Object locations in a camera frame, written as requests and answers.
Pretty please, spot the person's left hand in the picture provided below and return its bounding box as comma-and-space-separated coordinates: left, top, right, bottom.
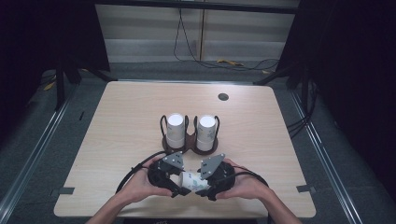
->
123, 156, 174, 201

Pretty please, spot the bundle of black cables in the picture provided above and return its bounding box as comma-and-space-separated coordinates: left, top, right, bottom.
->
285, 78, 318, 139

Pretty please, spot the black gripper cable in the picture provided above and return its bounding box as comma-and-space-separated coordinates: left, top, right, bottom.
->
115, 150, 171, 194
228, 164, 271, 189

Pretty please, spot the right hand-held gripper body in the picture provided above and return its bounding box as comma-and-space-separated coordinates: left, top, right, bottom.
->
199, 152, 236, 194

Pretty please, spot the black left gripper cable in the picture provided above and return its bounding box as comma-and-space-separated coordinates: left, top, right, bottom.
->
115, 150, 171, 194

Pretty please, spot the dark brown double cup holder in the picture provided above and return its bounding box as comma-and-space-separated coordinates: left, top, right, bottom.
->
159, 114, 220, 156

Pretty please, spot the metal floor rail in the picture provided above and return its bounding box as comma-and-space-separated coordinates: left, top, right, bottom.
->
289, 89, 363, 224
0, 92, 74, 217

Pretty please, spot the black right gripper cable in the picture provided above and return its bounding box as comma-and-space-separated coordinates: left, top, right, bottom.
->
228, 164, 271, 189

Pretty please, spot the black curtain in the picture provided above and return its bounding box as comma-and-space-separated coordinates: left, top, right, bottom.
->
275, 0, 396, 200
0, 0, 111, 147

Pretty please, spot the person's right hand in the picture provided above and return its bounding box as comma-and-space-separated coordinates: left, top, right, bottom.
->
216, 158, 270, 202

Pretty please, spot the black metal stand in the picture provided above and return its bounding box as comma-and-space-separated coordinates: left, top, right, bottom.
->
54, 57, 82, 112

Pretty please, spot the single printed white paper cup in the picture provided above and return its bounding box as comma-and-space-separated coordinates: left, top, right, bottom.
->
177, 170, 211, 192

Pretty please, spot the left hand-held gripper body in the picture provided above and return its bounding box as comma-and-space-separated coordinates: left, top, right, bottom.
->
147, 150, 185, 191

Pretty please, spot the stack of white paper cups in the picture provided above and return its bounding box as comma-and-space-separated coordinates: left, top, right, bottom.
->
195, 114, 218, 152
165, 112, 187, 150

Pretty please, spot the black hanging floor cable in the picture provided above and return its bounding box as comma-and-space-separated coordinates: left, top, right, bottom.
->
173, 7, 281, 72

